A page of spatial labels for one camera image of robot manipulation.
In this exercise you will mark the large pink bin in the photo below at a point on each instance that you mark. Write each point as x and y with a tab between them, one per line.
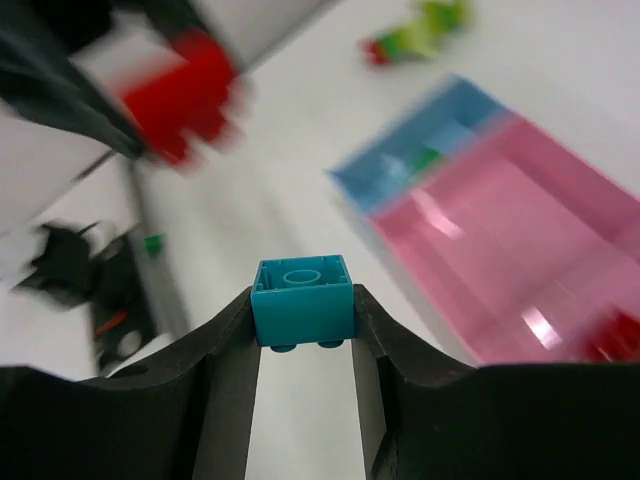
523	247

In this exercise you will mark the teal square lego brick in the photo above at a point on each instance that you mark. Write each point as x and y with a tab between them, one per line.
303	300

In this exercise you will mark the left light blue bin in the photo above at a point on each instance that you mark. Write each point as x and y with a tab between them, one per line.
448	118

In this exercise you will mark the red round lego brick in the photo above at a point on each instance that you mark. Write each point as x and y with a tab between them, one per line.
173	102

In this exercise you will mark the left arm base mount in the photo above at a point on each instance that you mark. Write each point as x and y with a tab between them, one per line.
95	267

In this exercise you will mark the red lego plate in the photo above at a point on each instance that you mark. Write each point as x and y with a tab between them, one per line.
616	341

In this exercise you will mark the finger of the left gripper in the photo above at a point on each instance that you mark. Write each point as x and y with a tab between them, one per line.
42	85

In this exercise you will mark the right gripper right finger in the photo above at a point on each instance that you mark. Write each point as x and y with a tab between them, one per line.
426	415

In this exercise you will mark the green yellow red lego stack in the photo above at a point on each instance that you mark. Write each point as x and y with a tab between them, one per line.
422	36

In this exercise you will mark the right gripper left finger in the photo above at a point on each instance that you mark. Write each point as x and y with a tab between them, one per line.
184	412

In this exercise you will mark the small green lego brick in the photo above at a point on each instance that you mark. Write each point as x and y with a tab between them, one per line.
153	244

